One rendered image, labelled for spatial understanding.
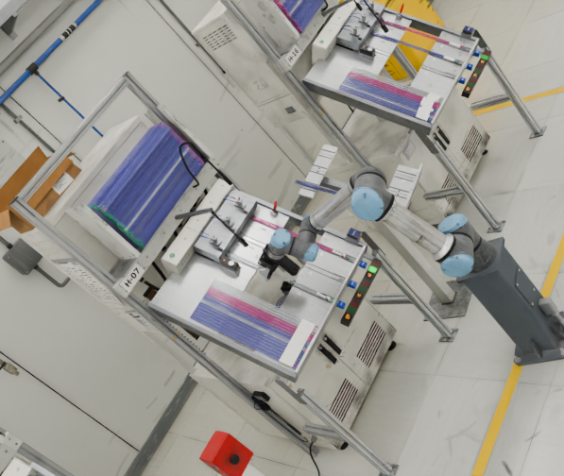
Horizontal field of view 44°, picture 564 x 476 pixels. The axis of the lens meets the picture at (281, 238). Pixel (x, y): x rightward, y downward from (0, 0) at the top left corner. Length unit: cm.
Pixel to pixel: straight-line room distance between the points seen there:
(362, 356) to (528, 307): 93
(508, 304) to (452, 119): 157
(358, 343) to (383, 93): 127
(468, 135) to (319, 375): 179
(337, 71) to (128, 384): 234
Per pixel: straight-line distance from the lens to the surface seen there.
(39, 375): 440
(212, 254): 304
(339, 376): 341
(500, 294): 292
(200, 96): 508
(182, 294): 304
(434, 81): 377
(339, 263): 306
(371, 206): 247
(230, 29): 376
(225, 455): 282
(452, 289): 374
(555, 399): 305
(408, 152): 387
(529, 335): 311
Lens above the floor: 229
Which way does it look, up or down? 25 degrees down
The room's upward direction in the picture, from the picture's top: 44 degrees counter-clockwise
